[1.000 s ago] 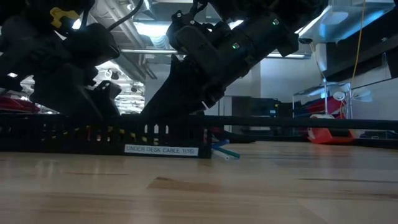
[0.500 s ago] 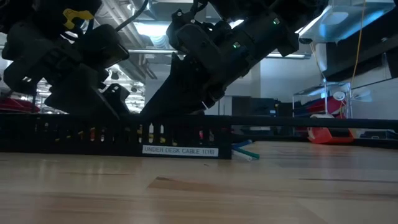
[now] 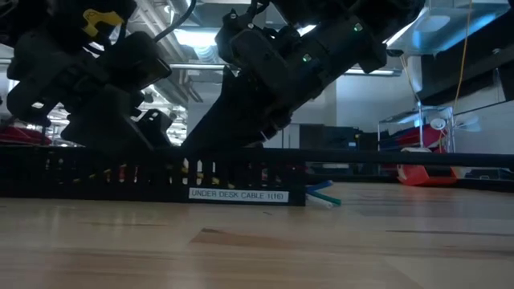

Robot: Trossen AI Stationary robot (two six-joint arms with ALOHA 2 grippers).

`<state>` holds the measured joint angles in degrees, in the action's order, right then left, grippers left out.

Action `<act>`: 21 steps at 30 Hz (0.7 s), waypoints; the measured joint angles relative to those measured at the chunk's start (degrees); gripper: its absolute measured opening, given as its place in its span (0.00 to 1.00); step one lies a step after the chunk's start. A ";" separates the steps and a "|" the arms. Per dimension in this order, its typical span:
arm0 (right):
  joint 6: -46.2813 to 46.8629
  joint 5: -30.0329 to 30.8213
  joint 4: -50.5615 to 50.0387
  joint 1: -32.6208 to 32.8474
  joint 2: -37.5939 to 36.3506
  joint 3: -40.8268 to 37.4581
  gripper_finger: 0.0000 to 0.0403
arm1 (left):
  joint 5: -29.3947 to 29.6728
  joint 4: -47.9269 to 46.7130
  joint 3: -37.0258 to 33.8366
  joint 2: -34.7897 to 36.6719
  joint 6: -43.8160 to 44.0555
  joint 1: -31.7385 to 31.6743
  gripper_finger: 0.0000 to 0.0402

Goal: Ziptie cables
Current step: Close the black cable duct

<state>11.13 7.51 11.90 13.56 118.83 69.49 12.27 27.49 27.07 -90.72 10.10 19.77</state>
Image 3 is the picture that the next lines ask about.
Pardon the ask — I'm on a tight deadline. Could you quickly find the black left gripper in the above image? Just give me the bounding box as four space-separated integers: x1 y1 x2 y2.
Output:
6 0 174 152

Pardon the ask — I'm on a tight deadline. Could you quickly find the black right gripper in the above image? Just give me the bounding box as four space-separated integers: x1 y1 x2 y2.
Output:
182 22 363 150

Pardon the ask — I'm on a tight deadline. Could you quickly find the black slotted cable raceway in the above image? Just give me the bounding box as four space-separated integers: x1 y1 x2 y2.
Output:
0 144 308 207

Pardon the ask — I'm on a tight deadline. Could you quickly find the black raceway cover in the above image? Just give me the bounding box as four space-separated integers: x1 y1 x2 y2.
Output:
152 146 514 169

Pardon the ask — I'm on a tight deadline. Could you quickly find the black cabinet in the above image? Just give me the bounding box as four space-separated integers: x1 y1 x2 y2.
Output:
299 123 378 152

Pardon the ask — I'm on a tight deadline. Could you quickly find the red storage bin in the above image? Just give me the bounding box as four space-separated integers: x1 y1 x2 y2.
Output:
0 126 53 146

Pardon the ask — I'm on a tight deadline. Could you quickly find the overhead light bar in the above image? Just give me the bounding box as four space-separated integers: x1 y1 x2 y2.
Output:
168 62 402 77

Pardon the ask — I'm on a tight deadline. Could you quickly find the metal shelf rack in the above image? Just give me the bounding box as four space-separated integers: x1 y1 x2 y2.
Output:
376 102 463 177

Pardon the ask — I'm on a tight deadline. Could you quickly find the orange tape dispenser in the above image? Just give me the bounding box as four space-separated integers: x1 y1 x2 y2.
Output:
396 146 459 186

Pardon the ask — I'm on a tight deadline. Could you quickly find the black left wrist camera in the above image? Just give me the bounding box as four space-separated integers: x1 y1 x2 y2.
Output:
98 31 173 92

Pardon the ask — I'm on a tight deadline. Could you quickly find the black metal table frame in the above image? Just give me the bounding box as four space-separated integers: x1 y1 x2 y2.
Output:
307 173 514 192

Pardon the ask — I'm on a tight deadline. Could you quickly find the yellow cord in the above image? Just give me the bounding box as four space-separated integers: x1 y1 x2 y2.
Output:
452 0 474 116

